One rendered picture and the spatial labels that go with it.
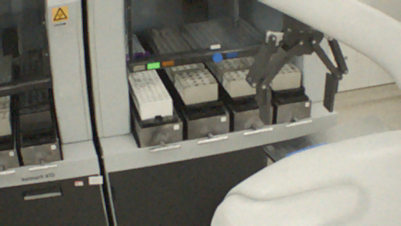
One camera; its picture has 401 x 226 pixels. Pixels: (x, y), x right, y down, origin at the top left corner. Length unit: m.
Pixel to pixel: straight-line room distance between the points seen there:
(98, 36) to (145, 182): 0.51
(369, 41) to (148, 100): 1.20
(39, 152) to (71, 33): 0.38
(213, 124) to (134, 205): 0.39
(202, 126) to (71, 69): 0.46
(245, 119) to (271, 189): 1.45
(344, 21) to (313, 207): 0.32
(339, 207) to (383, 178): 0.04
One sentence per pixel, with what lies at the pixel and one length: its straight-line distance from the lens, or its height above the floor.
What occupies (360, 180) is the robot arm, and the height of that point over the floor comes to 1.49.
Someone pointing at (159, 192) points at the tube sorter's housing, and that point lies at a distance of 1.83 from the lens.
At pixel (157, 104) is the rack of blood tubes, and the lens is 1.69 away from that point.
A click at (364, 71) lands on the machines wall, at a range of 3.59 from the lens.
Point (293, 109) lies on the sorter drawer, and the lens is 1.84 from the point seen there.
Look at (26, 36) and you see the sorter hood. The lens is 1.58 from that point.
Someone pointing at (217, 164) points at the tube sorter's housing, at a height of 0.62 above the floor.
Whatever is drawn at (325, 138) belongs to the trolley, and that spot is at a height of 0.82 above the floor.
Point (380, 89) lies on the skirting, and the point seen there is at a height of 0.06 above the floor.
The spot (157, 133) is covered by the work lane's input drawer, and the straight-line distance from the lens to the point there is 1.70.
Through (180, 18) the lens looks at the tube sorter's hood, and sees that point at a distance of 1.64.
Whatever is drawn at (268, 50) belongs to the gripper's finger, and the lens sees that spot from 0.88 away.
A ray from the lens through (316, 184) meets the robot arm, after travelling 0.32.
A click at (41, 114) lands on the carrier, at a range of 1.69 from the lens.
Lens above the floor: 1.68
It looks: 30 degrees down
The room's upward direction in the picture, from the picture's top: straight up
